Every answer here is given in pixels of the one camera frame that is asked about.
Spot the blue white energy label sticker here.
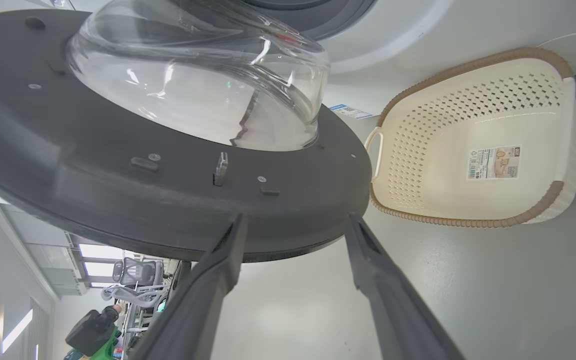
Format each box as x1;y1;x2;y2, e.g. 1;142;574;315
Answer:
329;104;374;120

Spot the cream perforated laundry basket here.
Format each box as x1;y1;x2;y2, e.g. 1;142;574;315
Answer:
364;47;576;229

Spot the basket product label sticker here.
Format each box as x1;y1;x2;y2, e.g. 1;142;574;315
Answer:
466;145;522;181

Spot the round washing machine door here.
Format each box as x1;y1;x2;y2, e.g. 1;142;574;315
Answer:
0;0;373;263

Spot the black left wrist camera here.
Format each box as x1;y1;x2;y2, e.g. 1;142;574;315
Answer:
65;306;120;357

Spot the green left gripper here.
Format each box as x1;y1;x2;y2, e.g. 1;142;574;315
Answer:
90;330;124;360

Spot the grey mesh office chair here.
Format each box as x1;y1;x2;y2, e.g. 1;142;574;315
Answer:
101;257;169;308

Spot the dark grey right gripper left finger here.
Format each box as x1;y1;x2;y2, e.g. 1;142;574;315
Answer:
128;214;248;360

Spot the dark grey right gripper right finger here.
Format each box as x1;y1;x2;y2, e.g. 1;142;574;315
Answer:
344;212;466;360

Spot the white front-load washing machine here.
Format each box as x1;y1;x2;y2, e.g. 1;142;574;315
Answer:
240;0;576;121

